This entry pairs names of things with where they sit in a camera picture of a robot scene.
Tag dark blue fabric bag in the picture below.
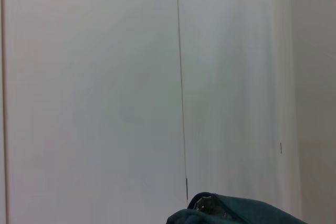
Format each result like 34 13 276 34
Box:
166 191 310 224

